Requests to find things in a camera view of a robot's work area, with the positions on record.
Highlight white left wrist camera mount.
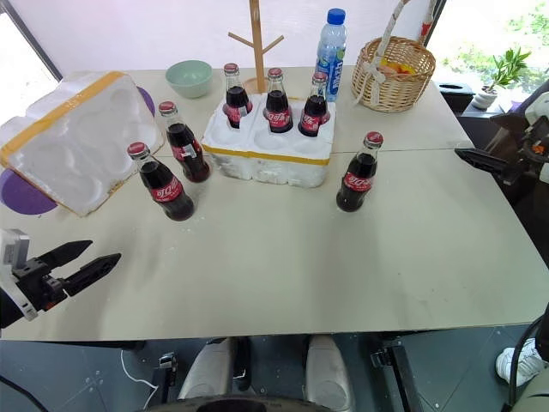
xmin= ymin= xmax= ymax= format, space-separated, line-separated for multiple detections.
xmin=0 ymin=228 xmax=33 ymax=322

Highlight orange yellow items in basket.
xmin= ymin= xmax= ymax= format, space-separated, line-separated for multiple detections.
xmin=380 ymin=59 xmax=415 ymax=75

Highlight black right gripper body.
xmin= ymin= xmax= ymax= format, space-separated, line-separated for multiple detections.
xmin=512 ymin=124 xmax=543 ymax=178

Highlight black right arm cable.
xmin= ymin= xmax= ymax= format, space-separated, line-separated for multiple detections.
xmin=509 ymin=318 xmax=546 ymax=407

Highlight glass cola bottle red cap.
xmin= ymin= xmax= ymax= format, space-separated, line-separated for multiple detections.
xmin=127 ymin=142 xmax=196 ymax=222
xmin=335 ymin=130 xmax=385 ymax=214
xmin=297 ymin=71 xmax=332 ymax=139
xmin=221 ymin=63 xmax=254 ymax=130
xmin=262 ymin=67 xmax=295 ymax=135
xmin=158 ymin=100 xmax=213 ymax=185

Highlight potted green plant white pot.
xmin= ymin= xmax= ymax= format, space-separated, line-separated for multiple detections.
xmin=470 ymin=45 xmax=534 ymax=111

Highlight silver rounded robot leg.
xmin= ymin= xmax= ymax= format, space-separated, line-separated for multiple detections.
xmin=177 ymin=337 xmax=236 ymax=401
xmin=303 ymin=334 xmax=356 ymax=411

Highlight white floor cable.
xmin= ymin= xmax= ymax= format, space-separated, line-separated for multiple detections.
xmin=119 ymin=348 xmax=152 ymax=409

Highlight dark rounded robot torso edge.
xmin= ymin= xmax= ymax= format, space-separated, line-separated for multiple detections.
xmin=148 ymin=397 xmax=359 ymax=412

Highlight white sneaker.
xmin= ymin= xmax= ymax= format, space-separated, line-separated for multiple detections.
xmin=496 ymin=337 xmax=538 ymax=388

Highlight wicker basket with handle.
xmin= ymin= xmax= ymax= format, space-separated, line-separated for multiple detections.
xmin=351 ymin=0 xmax=437 ymax=114

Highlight wooden cup tree stand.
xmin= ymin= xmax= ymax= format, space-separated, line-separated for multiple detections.
xmin=226 ymin=0 xmax=287 ymax=94

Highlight white styrofoam lid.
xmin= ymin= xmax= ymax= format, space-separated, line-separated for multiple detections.
xmin=0 ymin=70 xmax=166 ymax=218

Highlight white styrofoam bottle tray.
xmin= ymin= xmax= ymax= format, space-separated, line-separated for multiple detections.
xmin=201 ymin=92 xmax=338 ymax=190

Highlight purple round mat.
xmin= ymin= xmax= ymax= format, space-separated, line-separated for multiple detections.
xmin=0 ymin=84 xmax=156 ymax=216

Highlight light green bowl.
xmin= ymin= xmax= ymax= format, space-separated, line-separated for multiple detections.
xmin=165 ymin=59 xmax=214 ymax=100

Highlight black table leg bracket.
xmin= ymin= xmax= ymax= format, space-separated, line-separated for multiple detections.
xmin=157 ymin=351 xmax=179 ymax=388
xmin=369 ymin=333 xmax=426 ymax=412

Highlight black bin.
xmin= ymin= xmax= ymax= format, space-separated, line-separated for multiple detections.
xmin=438 ymin=80 xmax=476 ymax=116

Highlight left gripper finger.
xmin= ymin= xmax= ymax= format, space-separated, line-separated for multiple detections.
xmin=63 ymin=252 xmax=123 ymax=298
xmin=36 ymin=239 xmax=94 ymax=273

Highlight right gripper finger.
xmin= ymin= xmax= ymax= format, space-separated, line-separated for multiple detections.
xmin=490 ymin=112 xmax=528 ymax=145
xmin=455 ymin=148 xmax=522 ymax=185

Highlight plastic water bottle blue cap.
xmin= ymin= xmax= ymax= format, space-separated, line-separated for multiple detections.
xmin=315 ymin=8 xmax=348 ymax=103

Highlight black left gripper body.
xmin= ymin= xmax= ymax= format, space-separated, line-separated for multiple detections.
xmin=11 ymin=257 xmax=69 ymax=312

